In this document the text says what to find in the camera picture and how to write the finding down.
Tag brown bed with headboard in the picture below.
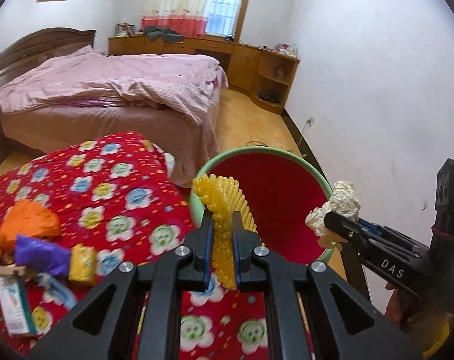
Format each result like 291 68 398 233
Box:
0 28 223 188

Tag orange plastic bag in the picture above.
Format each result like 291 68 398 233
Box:
0 199 61 253

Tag white barcode box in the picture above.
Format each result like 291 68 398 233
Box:
0 275 37 336

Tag window with bars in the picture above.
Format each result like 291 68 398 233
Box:
205 0 249 41

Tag books on cabinet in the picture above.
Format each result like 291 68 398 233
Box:
115 23 137 37

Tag yellow small carton box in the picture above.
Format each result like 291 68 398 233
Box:
68 244 97 285

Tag white paper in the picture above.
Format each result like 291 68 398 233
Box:
305 180 361 251

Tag pink duvet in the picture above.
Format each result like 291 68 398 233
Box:
0 46 228 125

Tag wooden puzzle piece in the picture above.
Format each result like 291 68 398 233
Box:
0 264 37 280

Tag red bin green rim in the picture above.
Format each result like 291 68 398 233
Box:
197 146 333 264

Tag red flower pattern blanket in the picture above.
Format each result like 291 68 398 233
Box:
0 132 269 359

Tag grey clothes pile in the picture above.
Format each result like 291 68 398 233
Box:
143 25 185 44

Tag person's right hand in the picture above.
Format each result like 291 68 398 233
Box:
384 283 419 332

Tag long wooden cabinet desk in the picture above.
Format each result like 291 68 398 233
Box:
108 35 299 115

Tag purple plastic wrapper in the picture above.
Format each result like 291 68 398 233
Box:
14 235 71 277

